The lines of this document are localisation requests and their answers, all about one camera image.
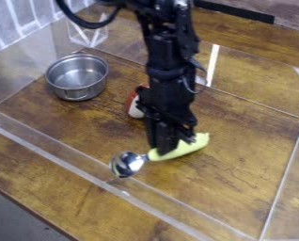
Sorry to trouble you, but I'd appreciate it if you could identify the clear acrylic enclosure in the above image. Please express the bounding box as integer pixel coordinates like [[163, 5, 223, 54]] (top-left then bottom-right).
[[0, 9, 299, 241]]

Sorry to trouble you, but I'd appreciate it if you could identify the small steel pot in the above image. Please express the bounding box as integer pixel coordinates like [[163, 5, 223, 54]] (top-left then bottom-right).
[[45, 52, 109, 102]]

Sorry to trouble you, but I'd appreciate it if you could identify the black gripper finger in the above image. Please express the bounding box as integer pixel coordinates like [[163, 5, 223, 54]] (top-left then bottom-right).
[[145, 117, 160, 148], [156, 121, 195, 155]]

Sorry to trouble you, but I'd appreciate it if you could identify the black bar on table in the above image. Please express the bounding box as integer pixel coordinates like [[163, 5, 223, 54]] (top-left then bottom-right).
[[193, 0, 275, 24]]

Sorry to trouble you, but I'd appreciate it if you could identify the green handled metal spoon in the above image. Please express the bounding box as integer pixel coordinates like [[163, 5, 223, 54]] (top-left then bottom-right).
[[109, 133, 209, 178]]

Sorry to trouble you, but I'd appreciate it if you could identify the white red toy mushroom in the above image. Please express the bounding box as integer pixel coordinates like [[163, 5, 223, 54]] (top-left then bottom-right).
[[125, 90, 144, 119]]

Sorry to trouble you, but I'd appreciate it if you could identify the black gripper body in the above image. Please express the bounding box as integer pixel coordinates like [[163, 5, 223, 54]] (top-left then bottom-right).
[[136, 67, 197, 126]]

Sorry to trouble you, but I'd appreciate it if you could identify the black cable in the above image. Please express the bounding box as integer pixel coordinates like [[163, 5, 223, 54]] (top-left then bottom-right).
[[55, 0, 207, 95]]

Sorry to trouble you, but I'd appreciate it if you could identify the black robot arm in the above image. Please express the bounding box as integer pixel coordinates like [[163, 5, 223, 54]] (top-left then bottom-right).
[[103, 0, 200, 154]]

